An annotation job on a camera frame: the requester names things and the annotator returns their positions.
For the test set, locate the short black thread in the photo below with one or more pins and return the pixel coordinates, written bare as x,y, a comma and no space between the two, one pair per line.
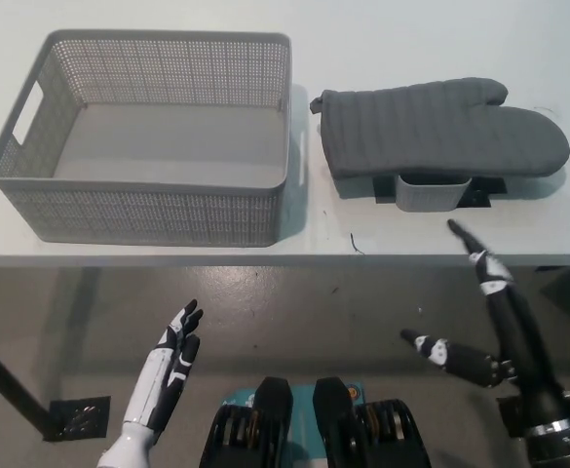
353,243

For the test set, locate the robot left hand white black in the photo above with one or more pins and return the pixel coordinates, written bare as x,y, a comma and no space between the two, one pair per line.
160,380

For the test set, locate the small grey perforated plastic container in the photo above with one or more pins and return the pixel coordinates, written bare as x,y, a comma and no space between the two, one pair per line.
430,195

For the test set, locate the grey quilted oven glove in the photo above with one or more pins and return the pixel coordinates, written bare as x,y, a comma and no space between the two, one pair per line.
435,127

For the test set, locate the black metal table leg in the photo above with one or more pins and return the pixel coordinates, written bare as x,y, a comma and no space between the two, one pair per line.
7,378

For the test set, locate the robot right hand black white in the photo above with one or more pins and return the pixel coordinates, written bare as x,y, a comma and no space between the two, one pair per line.
513,331

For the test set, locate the large grey perforated plastic basket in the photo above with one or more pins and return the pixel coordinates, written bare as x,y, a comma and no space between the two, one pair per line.
167,205

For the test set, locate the thin curved black thread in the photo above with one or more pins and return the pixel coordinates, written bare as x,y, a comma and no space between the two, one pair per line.
552,110

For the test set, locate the black table foot plate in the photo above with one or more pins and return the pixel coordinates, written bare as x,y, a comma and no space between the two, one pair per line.
82,414
508,414

